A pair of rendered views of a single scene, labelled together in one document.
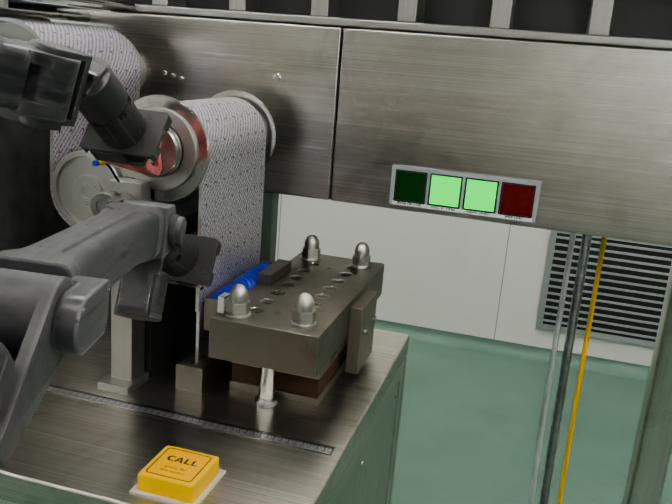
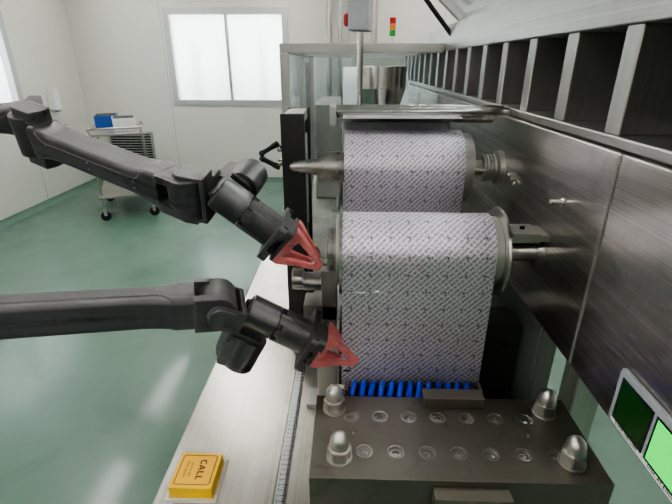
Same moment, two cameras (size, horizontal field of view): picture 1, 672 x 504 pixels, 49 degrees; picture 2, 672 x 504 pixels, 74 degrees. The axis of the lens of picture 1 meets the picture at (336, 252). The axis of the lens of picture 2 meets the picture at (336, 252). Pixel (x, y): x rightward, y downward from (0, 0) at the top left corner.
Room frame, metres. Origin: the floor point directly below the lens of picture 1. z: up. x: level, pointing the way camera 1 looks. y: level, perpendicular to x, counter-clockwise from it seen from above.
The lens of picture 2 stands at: (0.85, -0.41, 1.53)
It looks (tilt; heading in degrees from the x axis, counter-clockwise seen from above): 23 degrees down; 76
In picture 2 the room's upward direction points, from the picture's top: straight up
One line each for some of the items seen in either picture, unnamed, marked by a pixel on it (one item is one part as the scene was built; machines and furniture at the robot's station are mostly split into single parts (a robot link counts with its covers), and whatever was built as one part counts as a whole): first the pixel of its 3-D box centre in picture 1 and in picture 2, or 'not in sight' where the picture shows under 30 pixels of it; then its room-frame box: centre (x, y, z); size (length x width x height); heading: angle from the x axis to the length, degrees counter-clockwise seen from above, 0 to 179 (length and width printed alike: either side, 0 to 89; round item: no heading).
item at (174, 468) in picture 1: (179, 473); (197, 474); (0.76, 0.16, 0.91); 0.07 x 0.07 x 0.02; 75
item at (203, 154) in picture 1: (160, 149); (341, 249); (1.02, 0.26, 1.25); 0.15 x 0.01 x 0.15; 75
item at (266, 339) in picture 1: (308, 304); (446, 449); (1.13, 0.04, 1.00); 0.40 x 0.16 x 0.06; 165
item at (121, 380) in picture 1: (122, 287); (320, 337); (0.99, 0.30, 1.05); 0.06 x 0.05 x 0.31; 165
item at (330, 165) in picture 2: not in sight; (332, 166); (1.07, 0.50, 1.33); 0.06 x 0.06 x 0.06; 75
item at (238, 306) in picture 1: (238, 299); (334, 397); (0.98, 0.13, 1.05); 0.04 x 0.04 x 0.04
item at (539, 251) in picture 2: not in sight; (518, 251); (1.31, 0.18, 1.25); 0.07 x 0.04 x 0.04; 165
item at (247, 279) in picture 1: (243, 286); (412, 391); (1.12, 0.14, 1.03); 0.21 x 0.04 x 0.03; 165
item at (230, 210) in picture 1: (232, 233); (412, 342); (1.12, 0.16, 1.11); 0.23 x 0.01 x 0.18; 165
